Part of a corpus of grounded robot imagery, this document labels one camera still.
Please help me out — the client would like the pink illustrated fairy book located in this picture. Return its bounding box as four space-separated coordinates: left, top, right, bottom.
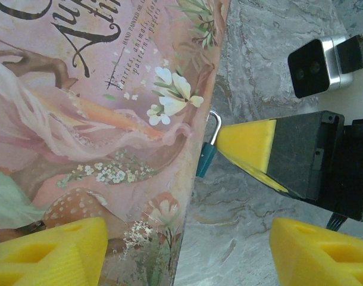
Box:
0 0 232 286

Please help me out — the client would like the small teal padlock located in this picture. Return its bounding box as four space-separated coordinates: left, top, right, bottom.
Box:
195 109 223 179

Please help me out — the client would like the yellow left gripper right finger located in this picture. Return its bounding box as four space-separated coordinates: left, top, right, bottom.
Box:
268 216 363 286

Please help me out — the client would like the thin blue ribbon cable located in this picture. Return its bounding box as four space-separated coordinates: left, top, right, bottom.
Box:
325 212 348 231

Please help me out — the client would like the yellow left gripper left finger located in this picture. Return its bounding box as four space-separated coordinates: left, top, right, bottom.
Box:
0 216 109 286

